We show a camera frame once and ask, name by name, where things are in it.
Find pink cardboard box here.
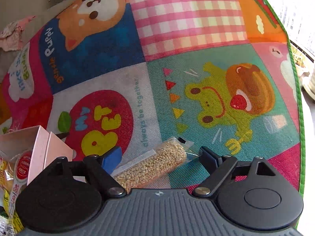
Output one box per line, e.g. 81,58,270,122
1,126,73,184

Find sesame bar clear wrapper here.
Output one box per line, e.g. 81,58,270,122
111,137,199,192

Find red white lollipop shaped packet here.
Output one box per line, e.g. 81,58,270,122
8,150,32,218

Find small bread yellow packet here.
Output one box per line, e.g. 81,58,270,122
0,156,14,193

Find yellow cheese stick packet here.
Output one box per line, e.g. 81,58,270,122
10,211,24,234

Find colourful cartoon play mat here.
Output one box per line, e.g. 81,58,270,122
1,0,305,191

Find potted plants on sill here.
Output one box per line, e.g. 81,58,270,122
290,41,314,102

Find pink crumpled cloth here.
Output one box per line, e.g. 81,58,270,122
1,16,36,52

